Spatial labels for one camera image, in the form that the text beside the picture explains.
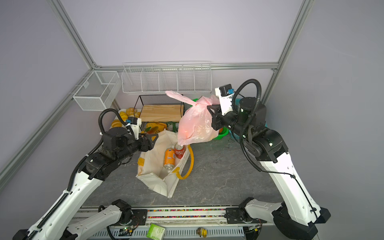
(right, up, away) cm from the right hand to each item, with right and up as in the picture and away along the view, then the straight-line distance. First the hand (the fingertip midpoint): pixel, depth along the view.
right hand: (209, 107), depth 56 cm
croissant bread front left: (-65, -6, +54) cm, 85 cm away
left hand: (-25, -12, +12) cm, 31 cm away
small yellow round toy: (-2, -56, +12) cm, 58 cm away
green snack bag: (-22, -8, +49) cm, 55 cm away
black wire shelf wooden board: (-29, +5, +47) cm, 55 cm away
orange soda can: (-21, -27, +33) cm, 48 cm away
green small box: (-24, -56, +12) cm, 63 cm away
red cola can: (-15, -22, +31) cm, 41 cm away
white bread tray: (-64, +5, +64) cm, 90 cm away
